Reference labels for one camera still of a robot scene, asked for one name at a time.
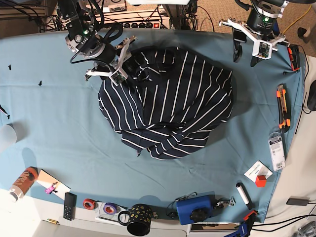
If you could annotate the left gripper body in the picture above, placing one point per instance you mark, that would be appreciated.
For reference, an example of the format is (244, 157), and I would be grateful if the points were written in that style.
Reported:
(254, 29)

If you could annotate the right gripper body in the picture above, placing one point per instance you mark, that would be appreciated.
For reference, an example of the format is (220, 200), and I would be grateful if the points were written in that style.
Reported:
(107, 58)

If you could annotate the navy white striped t-shirt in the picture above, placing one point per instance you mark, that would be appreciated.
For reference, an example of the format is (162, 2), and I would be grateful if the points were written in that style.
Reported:
(169, 104)

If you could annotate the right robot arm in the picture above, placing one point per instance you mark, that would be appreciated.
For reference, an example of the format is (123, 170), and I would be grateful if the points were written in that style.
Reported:
(84, 19)

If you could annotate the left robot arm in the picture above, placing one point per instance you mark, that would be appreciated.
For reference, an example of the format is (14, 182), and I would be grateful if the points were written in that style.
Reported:
(265, 8)

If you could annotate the orange black clamp tool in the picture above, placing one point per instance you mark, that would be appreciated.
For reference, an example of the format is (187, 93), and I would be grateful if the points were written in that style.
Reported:
(294, 56)

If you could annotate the orange black utility knife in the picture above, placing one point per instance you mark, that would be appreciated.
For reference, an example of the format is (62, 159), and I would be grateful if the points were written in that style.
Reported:
(283, 111)

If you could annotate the black computer mouse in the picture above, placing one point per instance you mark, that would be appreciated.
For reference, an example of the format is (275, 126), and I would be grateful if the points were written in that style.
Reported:
(311, 101)

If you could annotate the clear plastic blister pack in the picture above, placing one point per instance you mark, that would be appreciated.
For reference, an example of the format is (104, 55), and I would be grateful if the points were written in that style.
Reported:
(277, 151)

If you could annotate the white card packet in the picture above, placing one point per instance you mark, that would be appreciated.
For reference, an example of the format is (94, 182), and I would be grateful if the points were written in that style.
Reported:
(258, 169)

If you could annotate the red small cube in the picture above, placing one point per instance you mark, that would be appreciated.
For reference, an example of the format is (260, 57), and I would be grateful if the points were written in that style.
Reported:
(260, 181)

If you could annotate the translucent white plastic cup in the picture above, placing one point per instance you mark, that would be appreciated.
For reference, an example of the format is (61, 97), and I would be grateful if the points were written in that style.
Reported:
(8, 137)

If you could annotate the white black marker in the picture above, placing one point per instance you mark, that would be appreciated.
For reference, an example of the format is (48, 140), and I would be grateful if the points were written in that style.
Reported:
(243, 195)

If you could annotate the tan cardboard sheet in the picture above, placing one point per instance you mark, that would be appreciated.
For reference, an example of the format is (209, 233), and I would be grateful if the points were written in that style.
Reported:
(52, 185)

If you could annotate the metal carabiner keyring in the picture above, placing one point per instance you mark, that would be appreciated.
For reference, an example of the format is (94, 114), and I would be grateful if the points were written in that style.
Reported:
(224, 203)

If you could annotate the red tape roll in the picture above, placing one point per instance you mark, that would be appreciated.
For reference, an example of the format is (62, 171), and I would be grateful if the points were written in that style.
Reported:
(89, 204)

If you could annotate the black power adapter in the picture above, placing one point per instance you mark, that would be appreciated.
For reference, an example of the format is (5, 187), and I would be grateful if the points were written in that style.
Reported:
(298, 201)

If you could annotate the purple tape roll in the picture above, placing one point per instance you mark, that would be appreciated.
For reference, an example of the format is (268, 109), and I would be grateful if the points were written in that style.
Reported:
(110, 208)

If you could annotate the orange brown bottle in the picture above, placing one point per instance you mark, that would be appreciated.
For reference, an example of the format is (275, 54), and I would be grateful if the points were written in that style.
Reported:
(23, 183)

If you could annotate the black remote control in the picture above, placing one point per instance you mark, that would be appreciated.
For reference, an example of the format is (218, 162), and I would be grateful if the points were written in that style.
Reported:
(69, 206)

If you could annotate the blue box black knob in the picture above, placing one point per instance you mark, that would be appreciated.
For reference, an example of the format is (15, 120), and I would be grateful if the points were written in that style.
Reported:
(194, 210)

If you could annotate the black mug gold dots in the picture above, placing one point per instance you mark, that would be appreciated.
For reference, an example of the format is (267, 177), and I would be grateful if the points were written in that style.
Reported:
(137, 219)

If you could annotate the blue orange bottom clamp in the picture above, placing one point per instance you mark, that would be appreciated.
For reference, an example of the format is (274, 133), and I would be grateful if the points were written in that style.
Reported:
(245, 227)

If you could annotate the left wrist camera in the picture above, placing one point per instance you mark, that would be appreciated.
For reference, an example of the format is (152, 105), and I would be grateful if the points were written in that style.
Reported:
(262, 49)

